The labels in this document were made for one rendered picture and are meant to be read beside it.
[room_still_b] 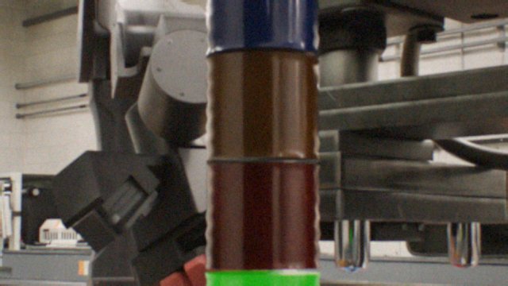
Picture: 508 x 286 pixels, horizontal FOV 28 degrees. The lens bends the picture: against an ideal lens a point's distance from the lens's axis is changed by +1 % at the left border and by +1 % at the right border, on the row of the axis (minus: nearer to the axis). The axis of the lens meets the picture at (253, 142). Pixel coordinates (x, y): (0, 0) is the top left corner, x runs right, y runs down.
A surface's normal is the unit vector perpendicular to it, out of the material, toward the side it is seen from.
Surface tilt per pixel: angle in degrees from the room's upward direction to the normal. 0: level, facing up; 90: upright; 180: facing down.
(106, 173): 66
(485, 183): 90
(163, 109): 136
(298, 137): 76
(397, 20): 180
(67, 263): 90
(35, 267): 90
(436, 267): 90
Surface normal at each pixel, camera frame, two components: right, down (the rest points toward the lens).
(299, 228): 0.58, -0.32
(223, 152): -0.69, -0.30
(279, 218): 0.24, 0.15
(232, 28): -0.50, -0.32
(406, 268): -0.71, -0.07
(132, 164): 0.68, -0.47
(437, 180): 0.74, -0.06
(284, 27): 0.36, -0.33
